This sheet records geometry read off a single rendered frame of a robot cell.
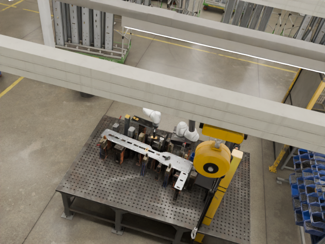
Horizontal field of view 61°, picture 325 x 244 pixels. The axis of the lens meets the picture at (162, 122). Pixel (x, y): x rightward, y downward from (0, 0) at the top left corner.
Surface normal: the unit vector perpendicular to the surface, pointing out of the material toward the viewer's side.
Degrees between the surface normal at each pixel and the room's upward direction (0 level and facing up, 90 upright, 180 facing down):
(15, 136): 0
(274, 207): 0
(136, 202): 0
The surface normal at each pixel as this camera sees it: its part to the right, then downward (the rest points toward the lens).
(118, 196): 0.13, -0.74
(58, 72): -0.23, 0.62
